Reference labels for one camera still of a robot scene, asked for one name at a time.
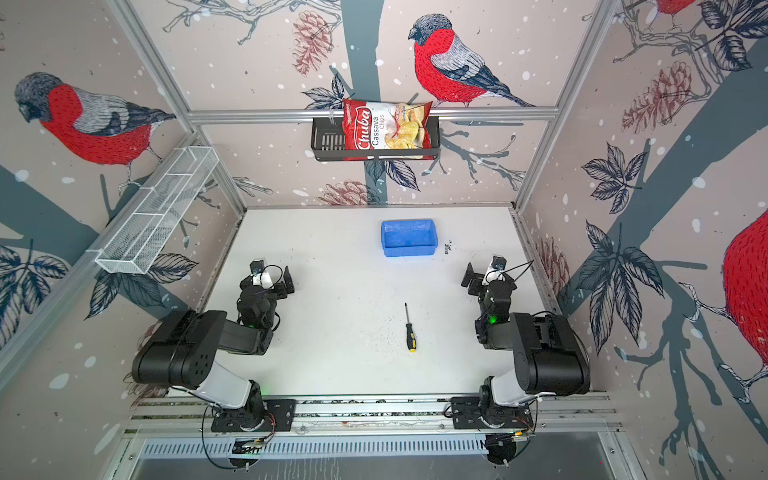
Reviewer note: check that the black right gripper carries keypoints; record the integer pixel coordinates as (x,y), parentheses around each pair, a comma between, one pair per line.
(476,281)

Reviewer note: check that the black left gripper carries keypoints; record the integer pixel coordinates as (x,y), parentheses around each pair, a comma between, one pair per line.
(281,293)

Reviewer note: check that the black yellow screwdriver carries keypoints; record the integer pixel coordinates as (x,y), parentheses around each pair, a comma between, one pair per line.
(410,334)

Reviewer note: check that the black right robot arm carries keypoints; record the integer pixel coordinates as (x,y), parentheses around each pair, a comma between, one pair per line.
(548,359)

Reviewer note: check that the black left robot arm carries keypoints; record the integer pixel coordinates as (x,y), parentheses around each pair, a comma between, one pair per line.
(181,353)

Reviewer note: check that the blue plastic bin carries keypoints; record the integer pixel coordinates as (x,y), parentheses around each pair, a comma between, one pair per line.
(409,238)

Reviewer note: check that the red cassava chips bag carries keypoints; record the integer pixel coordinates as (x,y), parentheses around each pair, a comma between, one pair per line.
(369,126)

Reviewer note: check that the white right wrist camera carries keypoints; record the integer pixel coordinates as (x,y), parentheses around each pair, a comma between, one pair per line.
(492,274)

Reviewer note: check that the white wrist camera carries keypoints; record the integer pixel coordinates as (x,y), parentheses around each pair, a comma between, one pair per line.
(262,279)
(492,274)

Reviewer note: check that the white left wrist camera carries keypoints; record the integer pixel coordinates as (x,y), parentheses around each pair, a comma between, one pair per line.
(262,279)

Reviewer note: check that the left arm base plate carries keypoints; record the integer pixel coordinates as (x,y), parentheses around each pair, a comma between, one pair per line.
(282,414)

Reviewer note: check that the white wire mesh shelf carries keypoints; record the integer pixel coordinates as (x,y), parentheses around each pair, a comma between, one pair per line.
(142,236)

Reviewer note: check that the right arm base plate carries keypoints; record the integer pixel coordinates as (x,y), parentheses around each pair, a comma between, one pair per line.
(470,412)

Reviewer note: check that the black wall basket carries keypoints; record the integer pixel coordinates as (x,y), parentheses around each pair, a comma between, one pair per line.
(328,144)

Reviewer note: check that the aluminium mounting rail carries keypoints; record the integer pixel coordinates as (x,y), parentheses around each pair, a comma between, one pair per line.
(328,415)

